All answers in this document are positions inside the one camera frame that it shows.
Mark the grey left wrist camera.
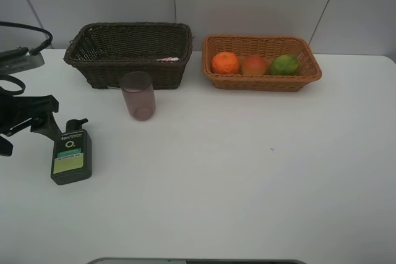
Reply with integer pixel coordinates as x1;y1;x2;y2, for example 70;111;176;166
1;47;45;75

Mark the dark brown wicker basket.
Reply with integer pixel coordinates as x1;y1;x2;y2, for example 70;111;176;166
64;22;193;90

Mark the red yellow peach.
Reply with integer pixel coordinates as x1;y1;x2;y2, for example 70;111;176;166
241;55;268;75

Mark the translucent purple plastic cup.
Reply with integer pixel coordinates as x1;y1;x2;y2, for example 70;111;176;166
119;71;156;121

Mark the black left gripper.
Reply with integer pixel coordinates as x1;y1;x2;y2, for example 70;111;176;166
0;93;61;156

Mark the black green cleanser bottle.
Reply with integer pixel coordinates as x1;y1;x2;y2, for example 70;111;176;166
51;119;92;185

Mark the light orange wicker basket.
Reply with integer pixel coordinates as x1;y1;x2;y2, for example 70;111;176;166
202;35;322;92

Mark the pink bottle white cap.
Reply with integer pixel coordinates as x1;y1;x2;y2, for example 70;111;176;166
157;57;180;62

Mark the orange mandarin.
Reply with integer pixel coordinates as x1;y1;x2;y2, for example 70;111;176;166
211;51;239;74

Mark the green lime fruit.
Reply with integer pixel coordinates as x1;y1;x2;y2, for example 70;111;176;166
270;54;299;76

